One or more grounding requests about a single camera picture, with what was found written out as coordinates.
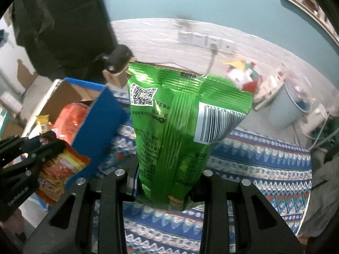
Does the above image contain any white wall socket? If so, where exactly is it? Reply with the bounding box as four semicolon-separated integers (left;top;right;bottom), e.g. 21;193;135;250
178;31;192;44
221;39;235;52
191;33;206;46
205;36;221;48

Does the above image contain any green snack packet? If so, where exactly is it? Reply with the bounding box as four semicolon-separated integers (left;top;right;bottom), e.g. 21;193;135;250
126;61;253;212

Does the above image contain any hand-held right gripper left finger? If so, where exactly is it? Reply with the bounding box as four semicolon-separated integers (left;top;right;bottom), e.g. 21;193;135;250
24;161;141;254

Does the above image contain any beige cardboard box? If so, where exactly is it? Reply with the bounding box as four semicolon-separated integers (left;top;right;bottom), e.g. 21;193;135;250
253;66;286;112

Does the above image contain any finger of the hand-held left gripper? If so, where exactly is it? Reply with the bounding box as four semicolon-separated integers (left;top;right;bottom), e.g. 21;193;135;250
0;135;43;162
0;140;67;188

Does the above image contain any clear bin liner bag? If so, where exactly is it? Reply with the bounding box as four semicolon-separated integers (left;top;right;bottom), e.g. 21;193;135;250
281;63;315;112

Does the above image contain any red carton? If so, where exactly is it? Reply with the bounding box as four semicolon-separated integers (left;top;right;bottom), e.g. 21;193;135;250
242;81;258;93

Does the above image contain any white plastic bag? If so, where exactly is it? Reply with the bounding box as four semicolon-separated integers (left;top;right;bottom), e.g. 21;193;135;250
224;59;263;93

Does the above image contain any blue cardboard box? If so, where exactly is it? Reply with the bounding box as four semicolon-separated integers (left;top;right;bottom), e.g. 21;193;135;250
22;77;130;207

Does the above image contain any blue patterned tablecloth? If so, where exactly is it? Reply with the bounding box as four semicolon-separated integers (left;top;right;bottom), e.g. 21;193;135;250
97;88;313;254

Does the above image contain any black round knob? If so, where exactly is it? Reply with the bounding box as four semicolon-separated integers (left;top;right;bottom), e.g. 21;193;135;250
102;44;134;75

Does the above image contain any grey fleece cloth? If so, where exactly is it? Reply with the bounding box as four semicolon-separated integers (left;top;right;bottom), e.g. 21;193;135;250
297;161;339;237

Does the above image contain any orange red snack packet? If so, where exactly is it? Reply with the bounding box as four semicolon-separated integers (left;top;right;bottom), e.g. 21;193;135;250
36;135;90;207

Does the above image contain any grey power cable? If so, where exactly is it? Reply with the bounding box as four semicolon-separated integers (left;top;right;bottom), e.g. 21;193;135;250
208;44;219;69

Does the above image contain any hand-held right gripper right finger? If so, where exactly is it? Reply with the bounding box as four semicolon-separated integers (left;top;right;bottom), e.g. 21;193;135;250
189;171;304;254

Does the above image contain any grey-blue trash bin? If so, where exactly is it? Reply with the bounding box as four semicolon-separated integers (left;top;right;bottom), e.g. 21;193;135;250
265;82;311;130

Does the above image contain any black chair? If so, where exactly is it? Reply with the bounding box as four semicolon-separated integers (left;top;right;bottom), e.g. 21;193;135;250
12;0;118;78

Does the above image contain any white kettle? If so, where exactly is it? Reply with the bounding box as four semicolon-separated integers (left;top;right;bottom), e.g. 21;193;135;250
302;103;329;138

